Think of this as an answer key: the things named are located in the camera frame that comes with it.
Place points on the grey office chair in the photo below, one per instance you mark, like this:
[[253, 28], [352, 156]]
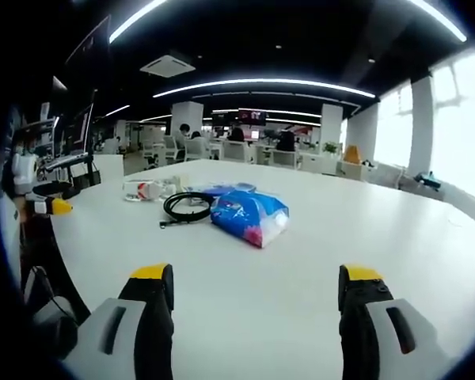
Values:
[[51, 312]]

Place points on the ceiling air conditioner unit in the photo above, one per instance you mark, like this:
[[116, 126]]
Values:
[[167, 65]]

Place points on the blue tissue packet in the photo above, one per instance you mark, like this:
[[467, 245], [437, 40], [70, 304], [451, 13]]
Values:
[[245, 217]]

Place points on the white table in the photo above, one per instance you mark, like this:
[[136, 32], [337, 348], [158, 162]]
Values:
[[285, 285]]

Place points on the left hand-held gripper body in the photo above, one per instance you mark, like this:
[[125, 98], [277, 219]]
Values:
[[23, 172]]

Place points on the curved ceiling light strip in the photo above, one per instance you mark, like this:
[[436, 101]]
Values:
[[439, 17], [261, 83], [136, 20]]

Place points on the green potted plant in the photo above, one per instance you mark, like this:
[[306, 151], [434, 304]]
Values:
[[330, 147]]

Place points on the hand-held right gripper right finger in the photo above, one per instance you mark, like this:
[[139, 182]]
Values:
[[384, 340]]

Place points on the yellow object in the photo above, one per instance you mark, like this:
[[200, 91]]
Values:
[[351, 154]]

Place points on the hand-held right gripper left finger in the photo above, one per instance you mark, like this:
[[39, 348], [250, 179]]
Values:
[[115, 336]]

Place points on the black round base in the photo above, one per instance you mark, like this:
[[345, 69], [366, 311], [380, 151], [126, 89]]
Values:
[[57, 191]]

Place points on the teal object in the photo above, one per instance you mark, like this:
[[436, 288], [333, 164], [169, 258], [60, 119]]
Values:
[[429, 180]]

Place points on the small white box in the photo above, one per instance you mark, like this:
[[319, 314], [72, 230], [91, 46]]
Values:
[[179, 182]]

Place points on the white low cabinet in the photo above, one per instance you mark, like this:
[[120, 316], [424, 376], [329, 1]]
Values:
[[107, 169]]

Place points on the white and red packet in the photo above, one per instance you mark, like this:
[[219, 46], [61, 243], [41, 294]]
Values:
[[142, 191]]

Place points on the laptop on stand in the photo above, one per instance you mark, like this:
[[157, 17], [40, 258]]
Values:
[[65, 160]]

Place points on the dark computer monitor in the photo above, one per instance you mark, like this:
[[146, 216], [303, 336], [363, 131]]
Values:
[[79, 128]]

